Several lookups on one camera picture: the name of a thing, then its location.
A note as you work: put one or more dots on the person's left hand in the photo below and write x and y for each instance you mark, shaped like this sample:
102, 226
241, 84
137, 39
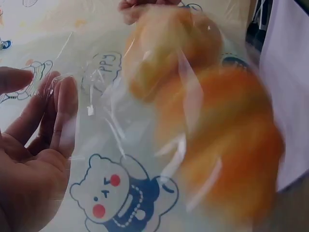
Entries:
31, 178

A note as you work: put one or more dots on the person's right fingers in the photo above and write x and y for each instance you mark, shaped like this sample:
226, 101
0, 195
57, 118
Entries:
130, 15

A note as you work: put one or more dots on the person's left fingers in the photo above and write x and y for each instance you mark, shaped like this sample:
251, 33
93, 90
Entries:
66, 116

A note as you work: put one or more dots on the clear plastic bag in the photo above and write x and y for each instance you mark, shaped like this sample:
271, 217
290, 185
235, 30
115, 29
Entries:
135, 120

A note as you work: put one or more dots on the person's right hand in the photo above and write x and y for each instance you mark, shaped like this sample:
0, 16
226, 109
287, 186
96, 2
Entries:
131, 12

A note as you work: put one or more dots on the golden brown bread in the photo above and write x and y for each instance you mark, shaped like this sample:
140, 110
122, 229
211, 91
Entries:
236, 135
154, 48

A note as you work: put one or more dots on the person's left thumb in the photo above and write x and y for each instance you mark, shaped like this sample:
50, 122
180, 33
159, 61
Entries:
14, 78

